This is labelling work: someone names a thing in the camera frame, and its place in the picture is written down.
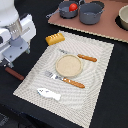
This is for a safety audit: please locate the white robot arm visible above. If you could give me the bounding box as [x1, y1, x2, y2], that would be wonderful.
[0, 0, 36, 67]

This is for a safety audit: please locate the white toy fish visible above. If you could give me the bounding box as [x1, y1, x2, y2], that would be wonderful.
[37, 88, 61, 101]

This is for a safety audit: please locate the grey pot with handles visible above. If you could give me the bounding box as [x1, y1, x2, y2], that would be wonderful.
[79, 3, 103, 25]

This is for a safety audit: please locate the white woven placemat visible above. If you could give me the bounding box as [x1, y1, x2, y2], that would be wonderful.
[14, 31, 114, 128]

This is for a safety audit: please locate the fork with wooden handle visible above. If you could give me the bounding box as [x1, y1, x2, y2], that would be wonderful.
[45, 71, 85, 88]

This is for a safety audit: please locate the red toy tomato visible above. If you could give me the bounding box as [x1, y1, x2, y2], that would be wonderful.
[69, 3, 78, 12]

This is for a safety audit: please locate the beige bowl on stove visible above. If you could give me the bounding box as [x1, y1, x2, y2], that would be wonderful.
[119, 5, 128, 30]

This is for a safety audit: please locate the knife with wooden handle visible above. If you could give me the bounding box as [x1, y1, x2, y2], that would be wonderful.
[58, 49, 97, 62]

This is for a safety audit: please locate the brown toy sausage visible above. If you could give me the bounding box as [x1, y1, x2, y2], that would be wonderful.
[5, 67, 24, 81]

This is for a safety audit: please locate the round wooden plate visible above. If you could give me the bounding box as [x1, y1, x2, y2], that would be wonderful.
[55, 54, 83, 77]

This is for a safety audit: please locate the yellow toy bread loaf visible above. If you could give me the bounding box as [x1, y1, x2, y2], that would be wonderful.
[45, 33, 65, 45]

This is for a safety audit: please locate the grey saucepan on stove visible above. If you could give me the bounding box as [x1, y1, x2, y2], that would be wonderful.
[47, 1, 79, 19]

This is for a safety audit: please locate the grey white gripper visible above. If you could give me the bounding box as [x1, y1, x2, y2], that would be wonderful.
[0, 14, 36, 67]

